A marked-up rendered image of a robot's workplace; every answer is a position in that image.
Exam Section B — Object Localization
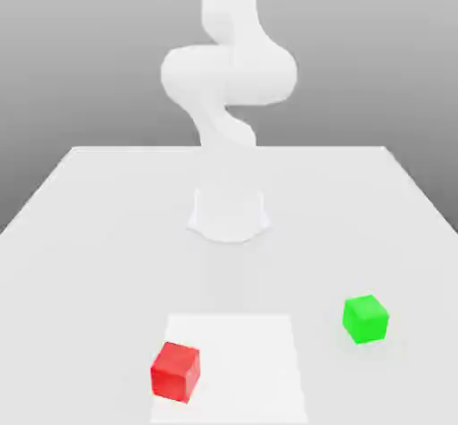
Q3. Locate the small red cube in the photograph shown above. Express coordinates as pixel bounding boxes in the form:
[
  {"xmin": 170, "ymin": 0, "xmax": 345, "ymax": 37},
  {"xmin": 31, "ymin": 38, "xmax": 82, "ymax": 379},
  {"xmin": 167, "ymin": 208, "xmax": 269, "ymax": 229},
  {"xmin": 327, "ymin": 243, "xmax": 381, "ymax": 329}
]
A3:
[{"xmin": 149, "ymin": 341, "xmax": 201, "ymax": 405}]

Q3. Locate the small green cube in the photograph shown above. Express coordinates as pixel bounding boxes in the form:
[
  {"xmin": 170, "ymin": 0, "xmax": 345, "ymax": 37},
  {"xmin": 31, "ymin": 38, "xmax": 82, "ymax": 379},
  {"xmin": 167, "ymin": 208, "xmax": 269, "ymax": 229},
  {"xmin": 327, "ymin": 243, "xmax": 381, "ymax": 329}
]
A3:
[{"xmin": 342, "ymin": 293, "xmax": 390, "ymax": 346}]

